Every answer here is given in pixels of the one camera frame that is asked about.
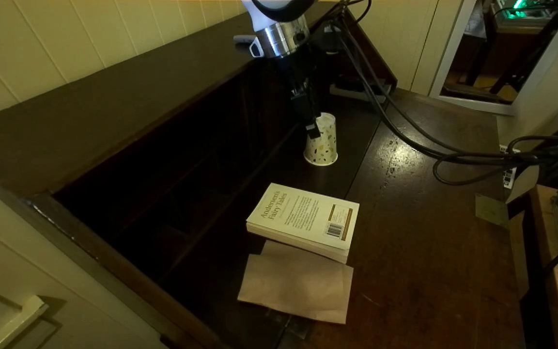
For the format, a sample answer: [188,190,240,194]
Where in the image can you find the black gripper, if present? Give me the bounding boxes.
[277,45,322,140]

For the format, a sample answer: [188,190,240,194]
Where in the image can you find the white speckled paper cup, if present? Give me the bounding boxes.
[302,113,339,167]

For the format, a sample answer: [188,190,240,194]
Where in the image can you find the black and white marker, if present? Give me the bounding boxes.
[232,35,254,45]

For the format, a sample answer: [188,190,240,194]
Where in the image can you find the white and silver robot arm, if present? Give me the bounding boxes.
[240,0,322,140]

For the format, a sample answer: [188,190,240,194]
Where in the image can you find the dark wooden secretary cabinet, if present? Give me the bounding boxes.
[0,18,523,349]

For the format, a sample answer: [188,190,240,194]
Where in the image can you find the white tray of dark items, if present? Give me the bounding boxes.
[329,80,391,103]

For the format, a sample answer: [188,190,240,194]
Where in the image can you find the white paperback book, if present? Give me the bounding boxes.
[246,182,360,264]

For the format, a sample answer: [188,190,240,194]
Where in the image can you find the small tan paper note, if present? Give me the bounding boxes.
[475,194,508,227]

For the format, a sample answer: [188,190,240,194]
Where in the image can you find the white perforated metal bracket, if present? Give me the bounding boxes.
[500,144,519,190]

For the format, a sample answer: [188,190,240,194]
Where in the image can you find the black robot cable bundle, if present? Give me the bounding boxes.
[320,0,558,188]

